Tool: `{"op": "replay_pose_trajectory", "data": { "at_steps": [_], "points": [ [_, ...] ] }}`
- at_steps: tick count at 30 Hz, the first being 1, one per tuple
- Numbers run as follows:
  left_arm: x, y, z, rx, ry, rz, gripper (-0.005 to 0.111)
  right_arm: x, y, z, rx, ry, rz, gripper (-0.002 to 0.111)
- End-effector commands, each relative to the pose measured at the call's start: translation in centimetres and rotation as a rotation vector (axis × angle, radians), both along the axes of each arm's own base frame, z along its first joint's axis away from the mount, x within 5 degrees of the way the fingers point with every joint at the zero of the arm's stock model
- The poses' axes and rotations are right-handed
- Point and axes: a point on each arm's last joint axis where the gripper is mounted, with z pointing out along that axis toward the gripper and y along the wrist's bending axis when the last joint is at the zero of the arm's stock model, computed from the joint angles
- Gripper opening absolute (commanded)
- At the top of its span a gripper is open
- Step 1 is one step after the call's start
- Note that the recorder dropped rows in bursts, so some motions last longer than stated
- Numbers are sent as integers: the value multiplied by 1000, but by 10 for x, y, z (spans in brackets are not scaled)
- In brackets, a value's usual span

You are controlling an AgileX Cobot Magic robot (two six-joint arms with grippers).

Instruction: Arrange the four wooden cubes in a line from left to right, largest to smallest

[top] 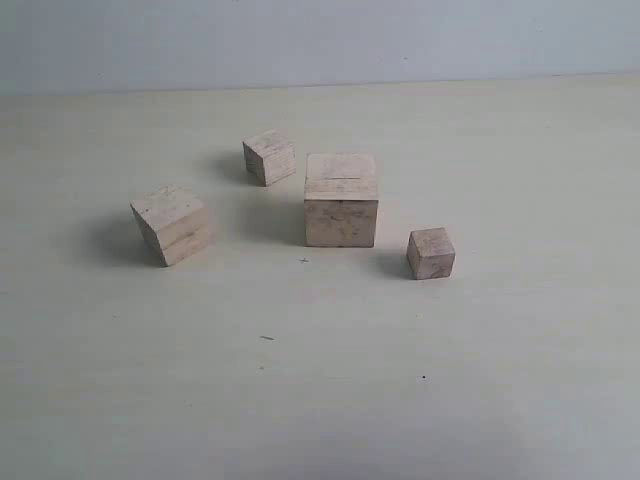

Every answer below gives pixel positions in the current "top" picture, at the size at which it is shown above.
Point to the second largest wooden cube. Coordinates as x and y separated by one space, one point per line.
173 222

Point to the third largest wooden cube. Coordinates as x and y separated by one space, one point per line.
269 156

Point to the smallest wooden cube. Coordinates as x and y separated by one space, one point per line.
430 253

